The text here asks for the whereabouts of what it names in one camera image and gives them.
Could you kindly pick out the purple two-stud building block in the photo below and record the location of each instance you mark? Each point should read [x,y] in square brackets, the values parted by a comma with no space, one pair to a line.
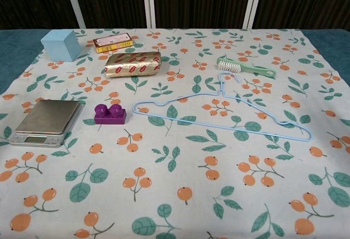
[109,114]

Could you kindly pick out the silver digital kitchen scale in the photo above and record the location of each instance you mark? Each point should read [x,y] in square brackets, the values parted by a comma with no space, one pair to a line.
[49,121]

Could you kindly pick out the floral fruit print tablecloth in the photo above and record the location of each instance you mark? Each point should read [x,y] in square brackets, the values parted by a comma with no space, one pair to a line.
[180,151]

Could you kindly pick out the gold foil wrapped package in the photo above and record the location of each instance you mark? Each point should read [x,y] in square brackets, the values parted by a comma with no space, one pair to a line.
[133,64]

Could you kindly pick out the green scrubbing brush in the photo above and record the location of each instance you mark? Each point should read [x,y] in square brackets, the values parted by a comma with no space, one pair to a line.
[240,67]

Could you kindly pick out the red yellow flat carton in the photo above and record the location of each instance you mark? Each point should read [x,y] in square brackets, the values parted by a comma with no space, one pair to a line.
[112,42]

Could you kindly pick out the light blue cube box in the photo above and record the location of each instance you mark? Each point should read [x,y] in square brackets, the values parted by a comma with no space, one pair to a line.
[60,46]

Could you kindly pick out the white folding screen frame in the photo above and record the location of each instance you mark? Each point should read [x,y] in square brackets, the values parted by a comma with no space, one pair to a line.
[149,1]

